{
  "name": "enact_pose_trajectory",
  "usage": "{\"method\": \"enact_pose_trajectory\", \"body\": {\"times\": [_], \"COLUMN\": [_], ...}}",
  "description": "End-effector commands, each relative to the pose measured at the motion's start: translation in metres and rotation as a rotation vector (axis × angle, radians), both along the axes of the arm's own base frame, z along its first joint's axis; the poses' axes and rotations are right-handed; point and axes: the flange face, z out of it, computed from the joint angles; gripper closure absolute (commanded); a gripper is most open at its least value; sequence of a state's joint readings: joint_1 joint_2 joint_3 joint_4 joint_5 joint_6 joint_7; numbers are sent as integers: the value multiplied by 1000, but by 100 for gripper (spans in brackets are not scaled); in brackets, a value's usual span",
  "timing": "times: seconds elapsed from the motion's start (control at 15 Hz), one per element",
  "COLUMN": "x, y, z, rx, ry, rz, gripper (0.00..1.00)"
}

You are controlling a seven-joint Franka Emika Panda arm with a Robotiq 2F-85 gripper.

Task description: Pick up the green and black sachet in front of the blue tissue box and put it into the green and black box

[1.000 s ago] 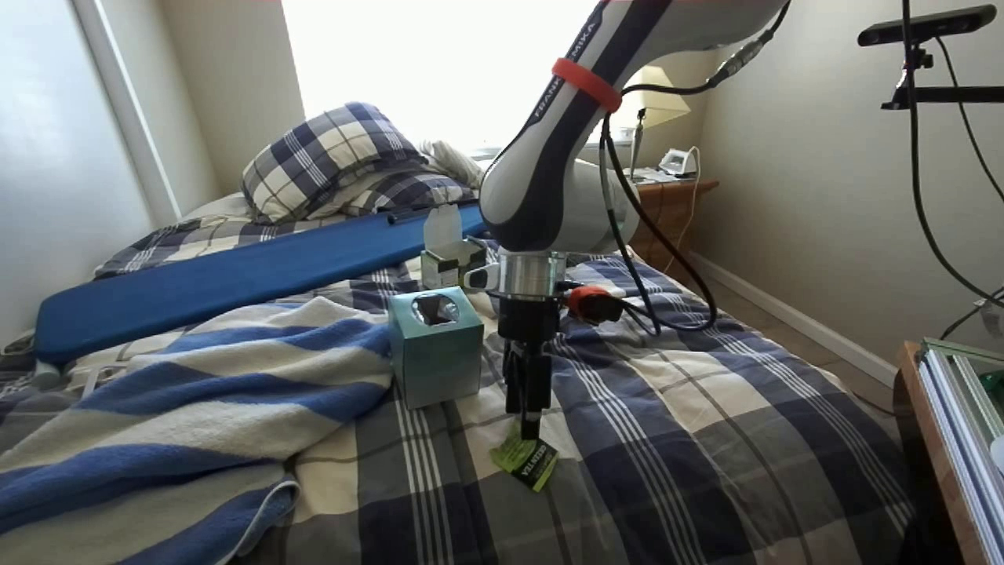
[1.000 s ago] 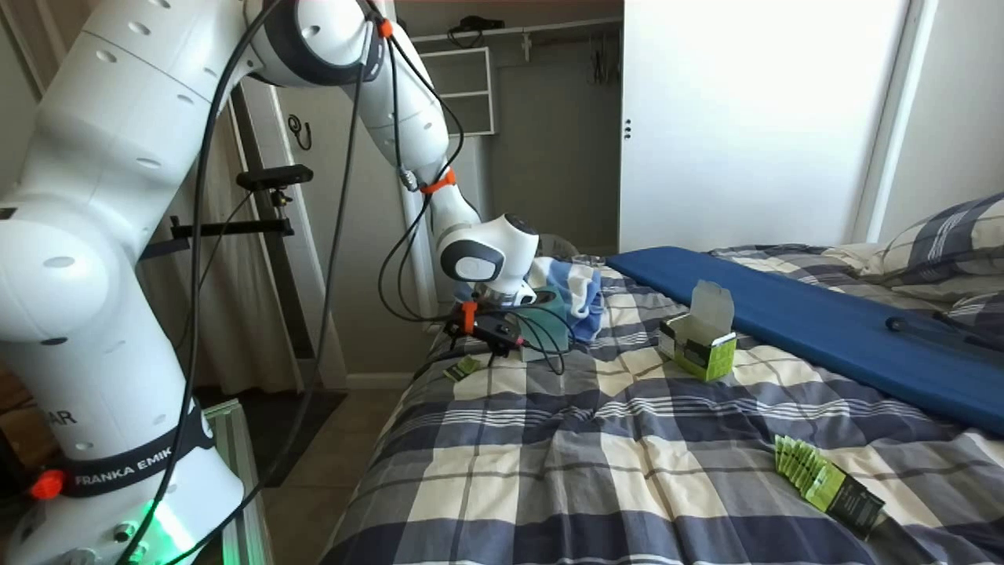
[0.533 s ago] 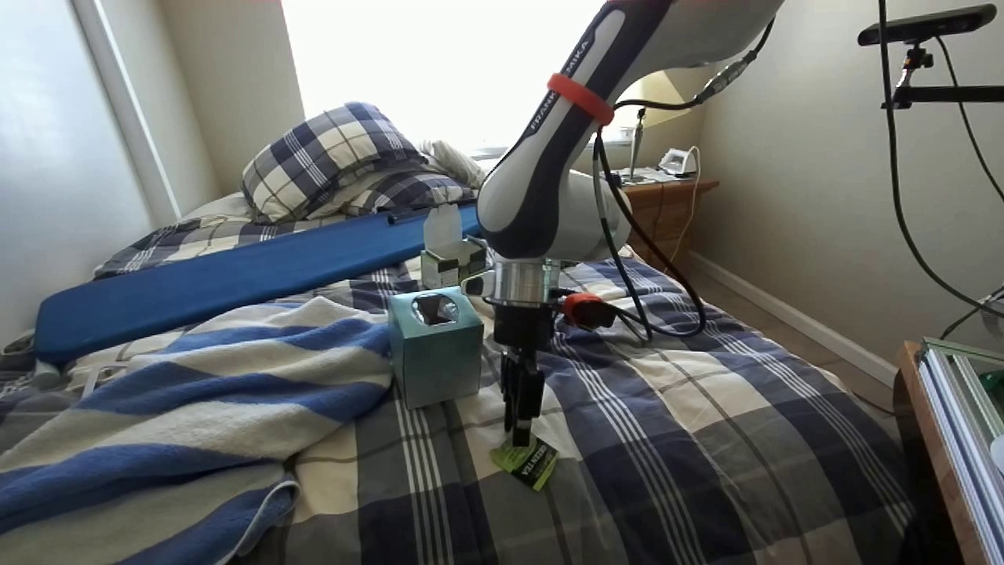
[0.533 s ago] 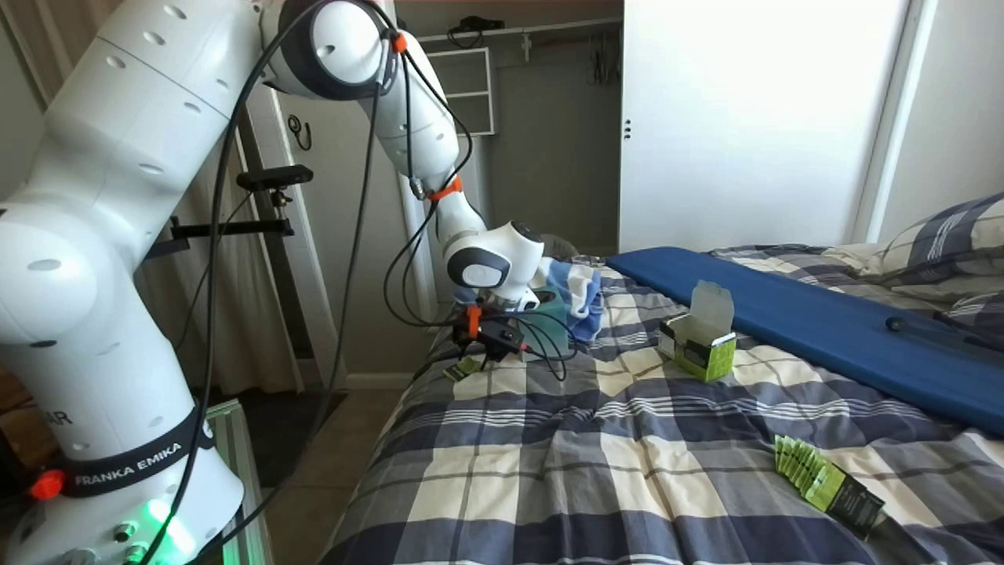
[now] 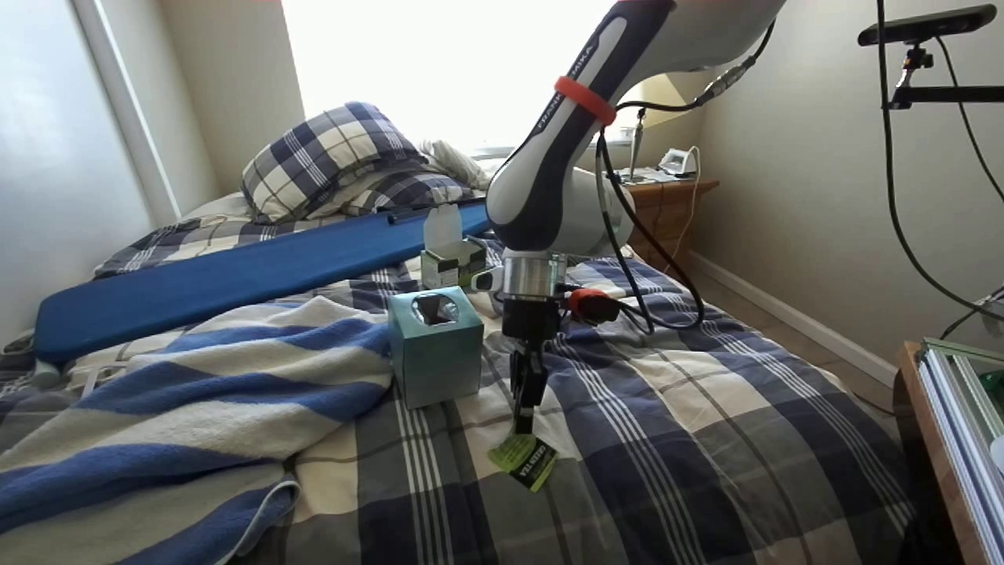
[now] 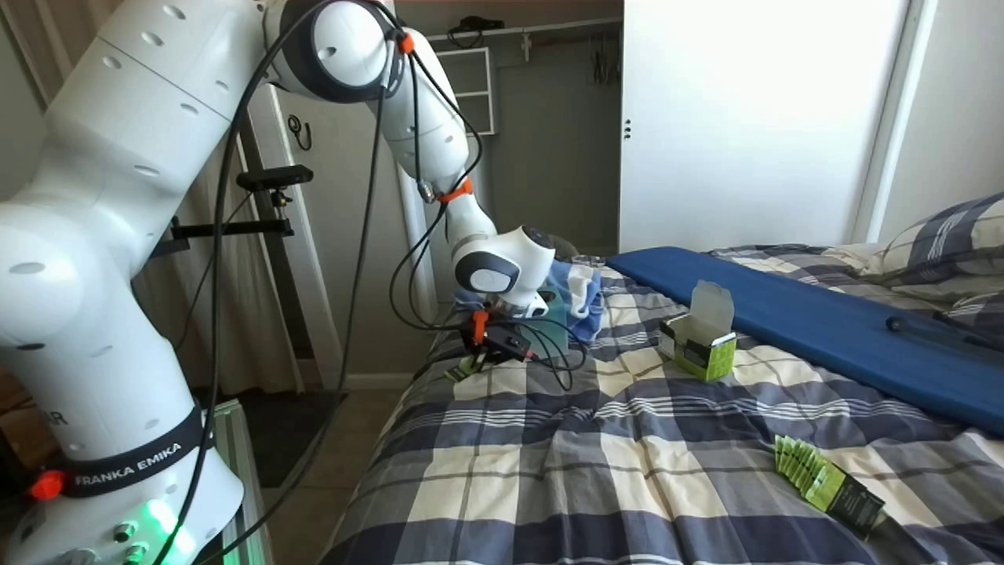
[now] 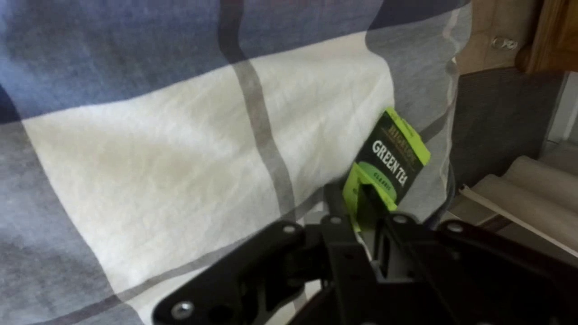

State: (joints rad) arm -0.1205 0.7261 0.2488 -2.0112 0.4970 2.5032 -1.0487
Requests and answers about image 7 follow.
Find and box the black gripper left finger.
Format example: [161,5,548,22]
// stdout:
[151,182,384,325]

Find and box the blue white plaid bed sheet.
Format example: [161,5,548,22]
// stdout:
[0,0,476,325]

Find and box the brown cardboard box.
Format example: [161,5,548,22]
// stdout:
[456,0,548,78]

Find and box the wooden furniture piece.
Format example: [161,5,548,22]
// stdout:
[516,0,578,76]

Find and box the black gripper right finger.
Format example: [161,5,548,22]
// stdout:
[364,186,578,325]

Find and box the green black tea sachet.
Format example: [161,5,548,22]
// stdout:
[342,106,434,233]

